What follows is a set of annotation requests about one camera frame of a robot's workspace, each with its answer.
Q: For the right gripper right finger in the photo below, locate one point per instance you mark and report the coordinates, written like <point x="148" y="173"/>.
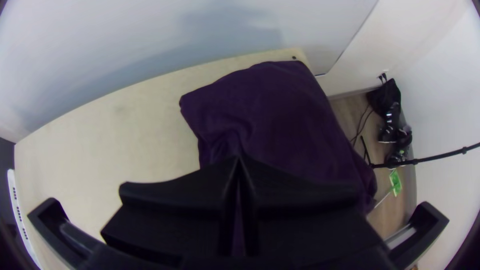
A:
<point x="307" y="213"/>

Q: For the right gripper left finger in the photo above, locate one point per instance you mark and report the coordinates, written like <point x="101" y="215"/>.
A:
<point x="180" y="210"/>

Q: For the dark t-shirt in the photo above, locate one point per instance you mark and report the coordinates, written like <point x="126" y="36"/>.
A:
<point x="270" y="120"/>

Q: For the black tripod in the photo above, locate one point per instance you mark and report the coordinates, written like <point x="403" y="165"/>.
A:
<point x="431" y="159"/>

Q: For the white laundry basket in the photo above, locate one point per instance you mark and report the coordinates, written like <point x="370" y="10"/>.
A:
<point x="17" y="213"/>

